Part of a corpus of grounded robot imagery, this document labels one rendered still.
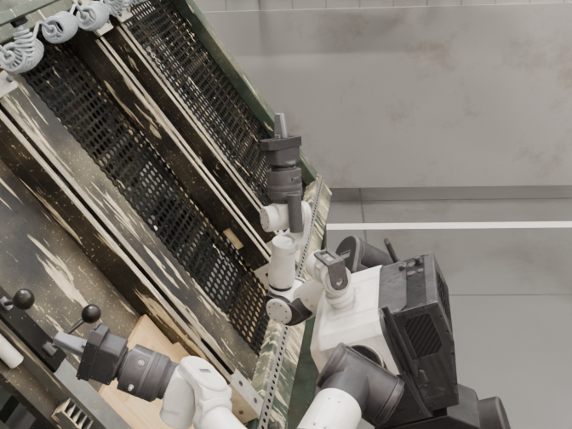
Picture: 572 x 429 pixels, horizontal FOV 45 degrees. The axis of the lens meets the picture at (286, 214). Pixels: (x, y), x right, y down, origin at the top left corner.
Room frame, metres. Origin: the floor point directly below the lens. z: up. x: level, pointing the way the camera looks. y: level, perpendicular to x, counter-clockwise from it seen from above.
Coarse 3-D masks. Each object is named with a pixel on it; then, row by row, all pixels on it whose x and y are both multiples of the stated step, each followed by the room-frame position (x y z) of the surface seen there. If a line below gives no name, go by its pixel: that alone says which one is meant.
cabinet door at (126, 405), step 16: (144, 320) 1.39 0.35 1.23; (144, 336) 1.34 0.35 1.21; (160, 336) 1.39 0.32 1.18; (160, 352) 1.34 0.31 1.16; (176, 352) 1.39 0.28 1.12; (112, 384) 1.17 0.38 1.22; (112, 400) 1.13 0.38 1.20; (128, 400) 1.16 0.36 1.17; (144, 400) 1.20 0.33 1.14; (160, 400) 1.23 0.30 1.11; (128, 416) 1.13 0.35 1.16; (144, 416) 1.16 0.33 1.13
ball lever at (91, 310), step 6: (90, 306) 1.12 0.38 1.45; (96, 306) 1.13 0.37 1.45; (84, 312) 1.11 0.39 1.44; (90, 312) 1.11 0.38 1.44; (96, 312) 1.12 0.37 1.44; (84, 318) 1.11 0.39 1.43; (90, 318) 1.11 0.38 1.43; (96, 318) 1.11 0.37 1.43; (78, 324) 1.11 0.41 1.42; (66, 330) 1.10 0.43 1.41; (72, 330) 1.10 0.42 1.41; (48, 342) 1.09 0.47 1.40; (42, 348) 1.08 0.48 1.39; (48, 348) 1.08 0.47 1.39; (54, 348) 1.09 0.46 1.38; (48, 354) 1.07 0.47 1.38
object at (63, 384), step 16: (0, 320) 1.07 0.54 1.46; (16, 336) 1.07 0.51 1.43; (32, 352) 1.06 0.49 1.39; (32, 368) 1.07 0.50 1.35; (48, 368) 1.06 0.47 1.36; (64, 368) 1.09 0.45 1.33; (48, 384) 1.06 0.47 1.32; (64, 384) 1.06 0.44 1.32; (80, 384) 1.08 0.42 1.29; (80, 400) 1.05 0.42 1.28; (96, 400) 1.08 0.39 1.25; (96, 416) 1.05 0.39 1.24; (112, 416) 1.08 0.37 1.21
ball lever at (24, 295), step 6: (18, 294) 1.03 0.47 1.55; (24, 294) 1.03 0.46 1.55; (30, 294) 1.03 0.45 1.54; (0, 300) 1.09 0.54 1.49; (6, 300) 1.09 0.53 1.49; (12, 300) 1.02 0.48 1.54; (18, 300) 1.02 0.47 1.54; (24, 300) 1.02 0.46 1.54; (30, 300) 1.02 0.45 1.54; (6, 306) 1.09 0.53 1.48; (12, 306) 1.09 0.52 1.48; (18, 306) 1.02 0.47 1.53; (24, 306) 1.02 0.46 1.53; (30, 306) 1.02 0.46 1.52
